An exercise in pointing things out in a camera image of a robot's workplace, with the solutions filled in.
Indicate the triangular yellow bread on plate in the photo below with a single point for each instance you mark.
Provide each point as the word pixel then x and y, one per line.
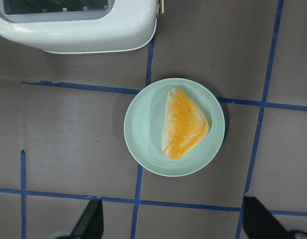
pixel 185 125

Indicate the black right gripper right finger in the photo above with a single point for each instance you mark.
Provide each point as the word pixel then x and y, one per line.
pixel 259 223

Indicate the light green round plate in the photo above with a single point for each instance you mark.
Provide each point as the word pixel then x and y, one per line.
pixel 143 125

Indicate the white two-slot toaster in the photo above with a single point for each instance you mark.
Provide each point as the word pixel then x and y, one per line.
pixel 80 26

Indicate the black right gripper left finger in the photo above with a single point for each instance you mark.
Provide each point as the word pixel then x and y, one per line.
pixel 90 225

